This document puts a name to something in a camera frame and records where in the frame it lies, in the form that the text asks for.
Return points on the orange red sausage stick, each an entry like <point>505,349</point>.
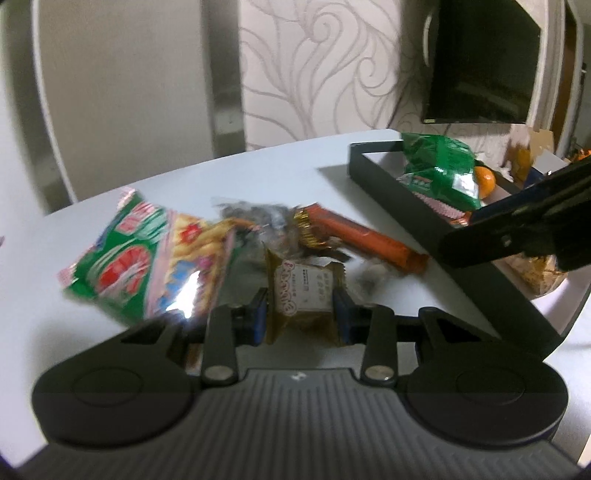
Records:
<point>369,240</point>

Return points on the brown pastry packet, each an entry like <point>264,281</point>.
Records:
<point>302,295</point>

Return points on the green red striped-edge snack bag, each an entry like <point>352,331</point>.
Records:
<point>138,258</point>

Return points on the black television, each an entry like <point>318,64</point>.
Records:
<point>480,60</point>

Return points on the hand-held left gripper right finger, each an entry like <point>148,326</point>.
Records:
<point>342,318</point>

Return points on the black tray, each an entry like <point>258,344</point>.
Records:
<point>471,300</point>

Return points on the cardboard box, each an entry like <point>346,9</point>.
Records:
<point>549,157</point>

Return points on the clear sunflower seed bag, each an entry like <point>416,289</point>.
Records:
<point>258,217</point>

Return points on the plain green snack bag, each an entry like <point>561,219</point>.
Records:
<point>438,154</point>

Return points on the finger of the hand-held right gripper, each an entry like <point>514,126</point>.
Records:
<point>517,198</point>
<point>498,240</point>

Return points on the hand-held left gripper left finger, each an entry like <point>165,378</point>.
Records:
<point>258,318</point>

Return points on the grey metal-framed chair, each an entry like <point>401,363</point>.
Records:
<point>129,92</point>

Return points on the orange tangerine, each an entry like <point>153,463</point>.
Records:
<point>485,182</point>

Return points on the green snack bag white label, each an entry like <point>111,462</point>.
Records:
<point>443,187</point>

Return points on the orange snack packet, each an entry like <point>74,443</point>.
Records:
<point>535,274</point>

